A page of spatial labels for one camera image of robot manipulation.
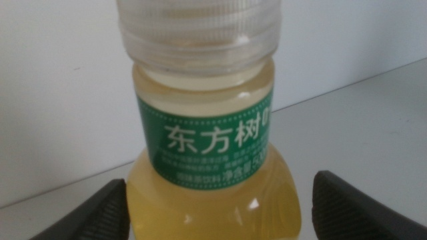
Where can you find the yellow tea bottle green label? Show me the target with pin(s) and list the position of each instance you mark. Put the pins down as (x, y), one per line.
(207, 150)

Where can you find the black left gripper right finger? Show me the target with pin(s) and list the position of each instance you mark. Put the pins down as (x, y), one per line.
(343, 213)

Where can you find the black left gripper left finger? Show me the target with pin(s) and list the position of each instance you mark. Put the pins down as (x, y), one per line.
(106, 216)

